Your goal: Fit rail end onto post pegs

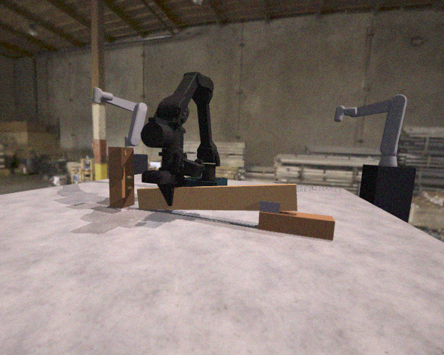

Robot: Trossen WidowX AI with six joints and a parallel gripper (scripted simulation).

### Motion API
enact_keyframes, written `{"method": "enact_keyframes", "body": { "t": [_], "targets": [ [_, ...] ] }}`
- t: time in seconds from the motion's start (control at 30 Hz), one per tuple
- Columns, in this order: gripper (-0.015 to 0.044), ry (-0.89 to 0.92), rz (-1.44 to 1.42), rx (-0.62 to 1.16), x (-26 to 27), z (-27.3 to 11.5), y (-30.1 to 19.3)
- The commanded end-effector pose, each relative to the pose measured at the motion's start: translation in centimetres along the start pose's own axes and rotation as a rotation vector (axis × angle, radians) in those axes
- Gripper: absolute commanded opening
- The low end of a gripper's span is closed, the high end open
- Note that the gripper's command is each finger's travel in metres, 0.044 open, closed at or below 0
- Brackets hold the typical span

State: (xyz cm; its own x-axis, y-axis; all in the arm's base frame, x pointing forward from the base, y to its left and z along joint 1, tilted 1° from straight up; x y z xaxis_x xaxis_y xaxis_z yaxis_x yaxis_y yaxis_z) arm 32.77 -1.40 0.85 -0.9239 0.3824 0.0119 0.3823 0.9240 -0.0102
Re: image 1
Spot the long wooden rail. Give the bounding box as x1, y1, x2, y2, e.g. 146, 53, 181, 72
137, 184, 297, 212

